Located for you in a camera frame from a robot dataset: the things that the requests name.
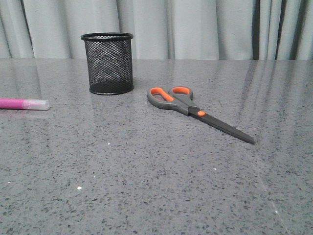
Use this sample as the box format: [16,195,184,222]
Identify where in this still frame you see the grey and orange scissors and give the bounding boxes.
[147,86,255,144]

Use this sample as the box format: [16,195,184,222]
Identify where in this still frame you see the pink highlighter pen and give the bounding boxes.
[0,98,50,111]

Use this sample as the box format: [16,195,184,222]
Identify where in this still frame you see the black mesh pen holder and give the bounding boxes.
[81,32,134,95]

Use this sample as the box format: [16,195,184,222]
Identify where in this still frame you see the light grey curtain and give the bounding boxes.
[0,0,313,60]

